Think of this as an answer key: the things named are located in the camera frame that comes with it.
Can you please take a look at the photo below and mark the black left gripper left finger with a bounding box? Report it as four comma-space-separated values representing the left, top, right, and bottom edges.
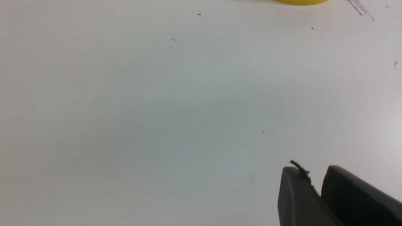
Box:
278, 160, 343, 226

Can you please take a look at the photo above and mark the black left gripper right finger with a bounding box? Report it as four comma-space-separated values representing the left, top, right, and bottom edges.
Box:
321, 165, 402, 226

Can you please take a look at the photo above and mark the yellow rimmed bamboo steamer tray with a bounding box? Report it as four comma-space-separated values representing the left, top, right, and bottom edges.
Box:
274, 0, 328, 6

